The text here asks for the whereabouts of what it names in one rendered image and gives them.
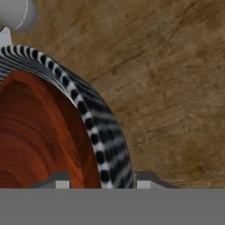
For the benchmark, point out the black white striped red bowl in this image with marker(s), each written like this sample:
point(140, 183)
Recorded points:
point(44, 132)

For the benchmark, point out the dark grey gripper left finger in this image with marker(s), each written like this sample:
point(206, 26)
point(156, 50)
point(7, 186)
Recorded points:
point(60, 180)

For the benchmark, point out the grey round object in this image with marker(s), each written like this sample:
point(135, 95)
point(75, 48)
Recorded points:
point(17, 13)

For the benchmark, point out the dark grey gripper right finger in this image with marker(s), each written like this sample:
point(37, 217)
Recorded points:
point(146, 180)

